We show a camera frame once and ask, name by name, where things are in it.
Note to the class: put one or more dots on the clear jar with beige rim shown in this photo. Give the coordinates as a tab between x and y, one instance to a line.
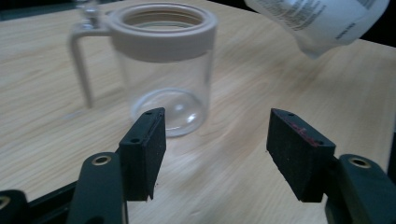
162	37

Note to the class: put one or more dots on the white and blue pouch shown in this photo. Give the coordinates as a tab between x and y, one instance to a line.
323	21

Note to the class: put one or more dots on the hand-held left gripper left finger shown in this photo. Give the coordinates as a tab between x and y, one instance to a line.
141	155

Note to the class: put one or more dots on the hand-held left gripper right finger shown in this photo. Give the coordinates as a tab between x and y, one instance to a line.
299	155

